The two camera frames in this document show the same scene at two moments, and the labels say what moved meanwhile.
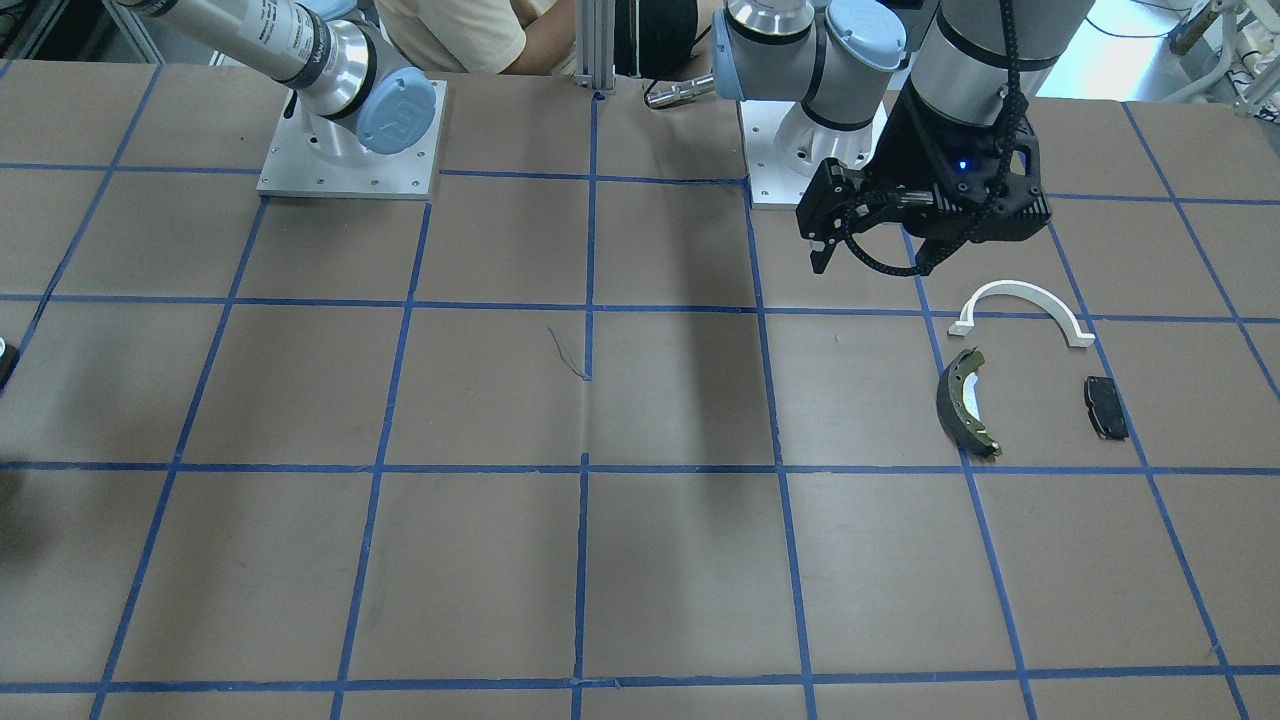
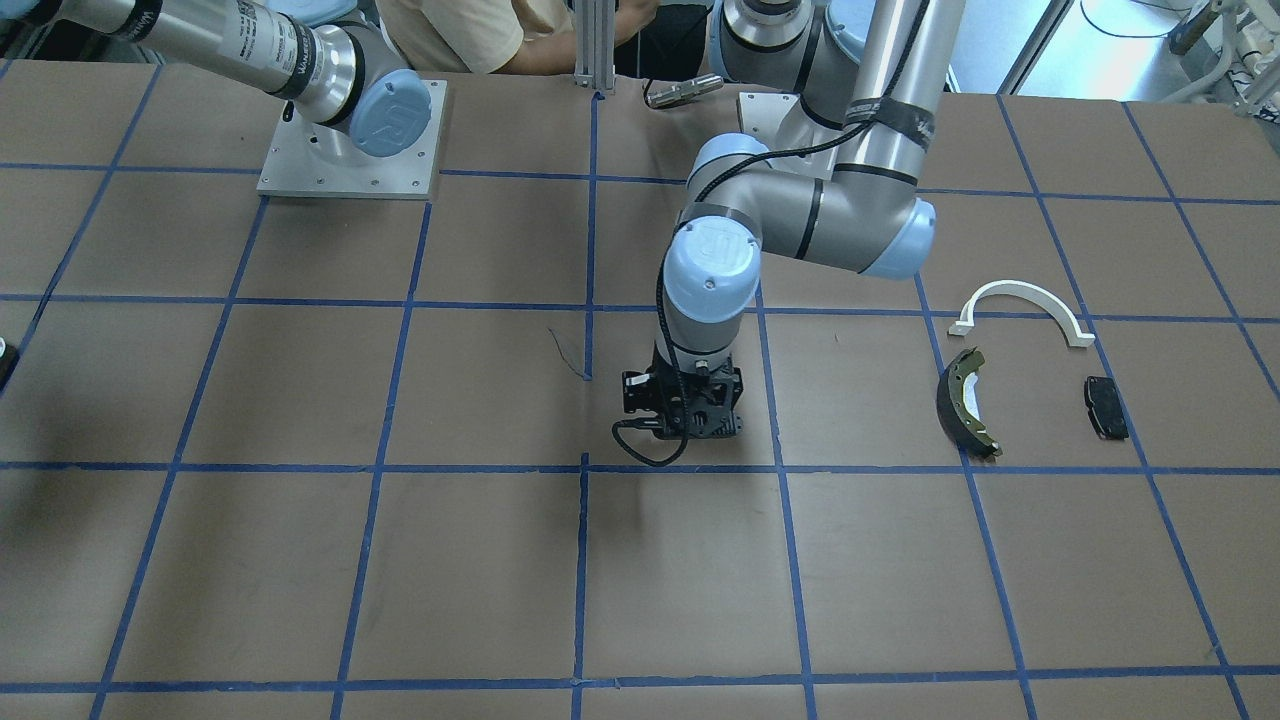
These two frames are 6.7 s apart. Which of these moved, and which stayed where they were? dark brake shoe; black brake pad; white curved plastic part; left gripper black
Moved: left gripper black
Stayed: dark brake shoe; black brake pad; white curved plastic part
